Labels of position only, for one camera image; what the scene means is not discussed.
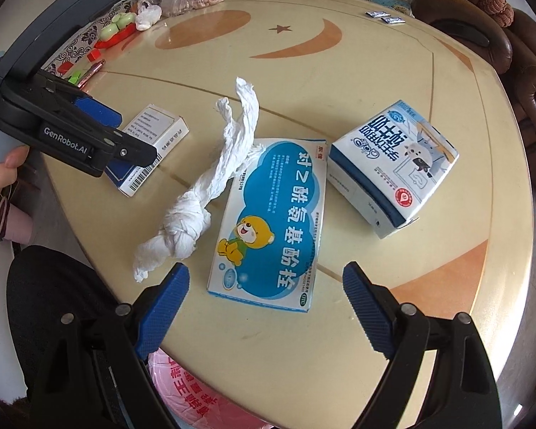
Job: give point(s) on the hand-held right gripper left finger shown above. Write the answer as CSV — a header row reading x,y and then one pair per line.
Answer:
x,y
163,310

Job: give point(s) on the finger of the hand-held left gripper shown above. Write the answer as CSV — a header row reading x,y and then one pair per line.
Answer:
x,y
71,138
98,111

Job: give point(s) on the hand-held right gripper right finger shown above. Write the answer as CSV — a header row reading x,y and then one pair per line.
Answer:
x,y
368,310

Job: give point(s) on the small white blue box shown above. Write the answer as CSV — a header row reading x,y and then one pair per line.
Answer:
x,y
156,125

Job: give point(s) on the pink trash bin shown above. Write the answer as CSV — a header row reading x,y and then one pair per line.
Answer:
x,y
192,402

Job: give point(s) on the twisted white tissue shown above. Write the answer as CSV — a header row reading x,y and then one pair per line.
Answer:
x,y
223,156

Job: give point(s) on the blue white medicine box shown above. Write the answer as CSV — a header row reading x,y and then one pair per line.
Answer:
x,y
268,214

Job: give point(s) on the white blue carton box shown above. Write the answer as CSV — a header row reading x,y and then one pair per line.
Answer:
x,y
397,161

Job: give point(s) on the person's left forearm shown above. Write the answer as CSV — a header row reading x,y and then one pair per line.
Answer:
x,y
2,219

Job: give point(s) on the black white patterned blanket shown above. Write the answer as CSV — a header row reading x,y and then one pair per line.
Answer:
x,y
78,40

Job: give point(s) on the pink smartphone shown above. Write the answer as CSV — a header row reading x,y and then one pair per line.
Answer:
x,y
93,70

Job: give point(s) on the green apple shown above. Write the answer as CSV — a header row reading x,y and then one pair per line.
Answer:
x,y
109,31
124,18

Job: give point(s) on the small red block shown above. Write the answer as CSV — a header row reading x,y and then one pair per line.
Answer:
x,y
96,56

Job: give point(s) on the red plastic tray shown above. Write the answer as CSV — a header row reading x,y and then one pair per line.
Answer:
x,y
116,40

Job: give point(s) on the small white plastic bag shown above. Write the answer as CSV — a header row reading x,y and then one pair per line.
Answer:
x,y
146,17

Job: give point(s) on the brown leather armchair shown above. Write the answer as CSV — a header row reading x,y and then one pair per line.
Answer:
x,y
531,80

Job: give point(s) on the small blue white sachet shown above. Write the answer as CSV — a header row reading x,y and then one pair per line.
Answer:
x,y
392,20
375,13

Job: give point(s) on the brown leather sofa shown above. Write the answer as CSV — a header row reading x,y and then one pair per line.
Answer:
x,y
446,4

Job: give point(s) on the pink round cushion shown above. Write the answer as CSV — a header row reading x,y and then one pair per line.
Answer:
x,y
496,4

